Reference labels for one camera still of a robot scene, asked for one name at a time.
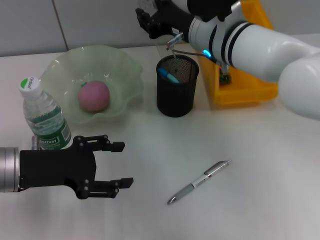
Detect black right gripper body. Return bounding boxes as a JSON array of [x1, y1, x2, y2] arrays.
[[149, 0, 195, 39]]

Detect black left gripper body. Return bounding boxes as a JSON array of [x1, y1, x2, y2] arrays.
[[19, 136, 98, 200]]

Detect transparent plastic ruler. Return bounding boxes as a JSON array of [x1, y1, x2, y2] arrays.
[[154, 37, 187, 76]]

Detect blue scissors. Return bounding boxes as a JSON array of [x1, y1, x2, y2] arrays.
[[158, 67, 180, 84]]

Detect pink peach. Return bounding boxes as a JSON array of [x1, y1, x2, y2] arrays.
[[77, 80, 111, 113]]

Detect clear plastic water bottle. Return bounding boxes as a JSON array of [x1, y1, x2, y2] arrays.
[[18, 76, 73, 151]]

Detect silver pen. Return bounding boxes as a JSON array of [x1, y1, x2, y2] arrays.
[[166, 159, 233, 205]]

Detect green plastic wrapper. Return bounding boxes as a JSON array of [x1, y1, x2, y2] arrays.
[[219, 72, 232, 85]]

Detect black mesh pen holder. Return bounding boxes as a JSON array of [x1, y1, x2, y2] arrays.
[[156, 55, 200, 118]]

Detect green glass fruit plate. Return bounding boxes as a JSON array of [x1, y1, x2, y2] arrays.
[[39, 44, 145, 126]]

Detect yellow plastic bin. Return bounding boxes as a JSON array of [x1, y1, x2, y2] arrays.
[[197, 0, 280, 105]]

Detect right gripper cable with plug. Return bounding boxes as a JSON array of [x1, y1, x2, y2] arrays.
[[166, 32, 231, 76]]

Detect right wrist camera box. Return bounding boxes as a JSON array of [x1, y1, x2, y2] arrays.
[[187, 0, 241, 22]]

